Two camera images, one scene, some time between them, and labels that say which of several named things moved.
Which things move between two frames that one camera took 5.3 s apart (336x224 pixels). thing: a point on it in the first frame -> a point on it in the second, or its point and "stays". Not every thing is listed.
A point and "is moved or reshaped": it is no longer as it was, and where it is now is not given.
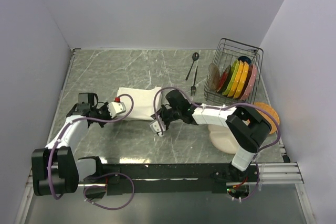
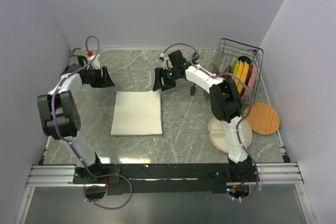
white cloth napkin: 143,106 is moved or reshaped
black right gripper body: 169,115 -> 169,76
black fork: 193,88 stays
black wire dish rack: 234,73 stays
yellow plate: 237,80 stays
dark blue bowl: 244,59 stays
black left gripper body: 102,112 -> 94,77
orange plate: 242,80 stays
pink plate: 251,84 stays
